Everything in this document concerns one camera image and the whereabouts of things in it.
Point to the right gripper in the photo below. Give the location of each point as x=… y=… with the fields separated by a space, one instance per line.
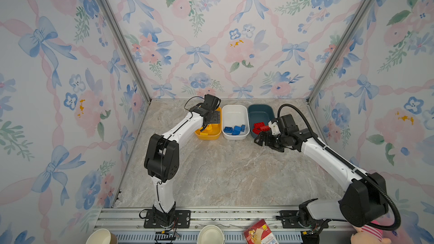
x=268 y=136

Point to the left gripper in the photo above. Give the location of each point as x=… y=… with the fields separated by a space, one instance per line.
x=216 y=117

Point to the yellow plastic bin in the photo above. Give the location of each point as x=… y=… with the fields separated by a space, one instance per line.
x=213 y=130

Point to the white plastic bin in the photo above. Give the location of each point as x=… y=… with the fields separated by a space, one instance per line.
x=235 y=115

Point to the blue lego brick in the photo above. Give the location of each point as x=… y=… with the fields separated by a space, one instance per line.
x=228 y=130
x=236 y=130

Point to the dark teal plastic bin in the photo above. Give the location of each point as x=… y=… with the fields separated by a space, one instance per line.
x=259 y=113

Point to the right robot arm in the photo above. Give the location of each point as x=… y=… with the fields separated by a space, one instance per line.
x=365 y=200

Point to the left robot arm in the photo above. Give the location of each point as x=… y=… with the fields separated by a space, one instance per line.
x=162 y=160

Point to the red snack box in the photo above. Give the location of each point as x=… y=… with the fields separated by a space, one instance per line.
x=260 y=233

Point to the white paper cup centre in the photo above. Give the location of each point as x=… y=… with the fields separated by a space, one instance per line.
x=211 y=234

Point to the pink plush toy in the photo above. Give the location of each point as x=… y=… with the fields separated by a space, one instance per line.
x=369 y=235

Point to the paper cup left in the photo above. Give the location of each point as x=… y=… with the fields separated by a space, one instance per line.
x=102 y=236

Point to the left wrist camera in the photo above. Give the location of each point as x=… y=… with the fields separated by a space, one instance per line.
x=211 y=102

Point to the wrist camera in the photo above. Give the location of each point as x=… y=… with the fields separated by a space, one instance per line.
x=211 y=102
x=283 y=125

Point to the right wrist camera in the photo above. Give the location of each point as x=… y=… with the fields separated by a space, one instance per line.
x=283 y=125

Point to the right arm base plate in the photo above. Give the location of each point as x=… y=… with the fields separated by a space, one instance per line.
x=297 y=219

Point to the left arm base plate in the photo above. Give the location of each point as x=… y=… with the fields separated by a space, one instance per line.
x=179 y=219

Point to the aluminium rail frame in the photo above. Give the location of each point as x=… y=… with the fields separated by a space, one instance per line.
x=130 y=226

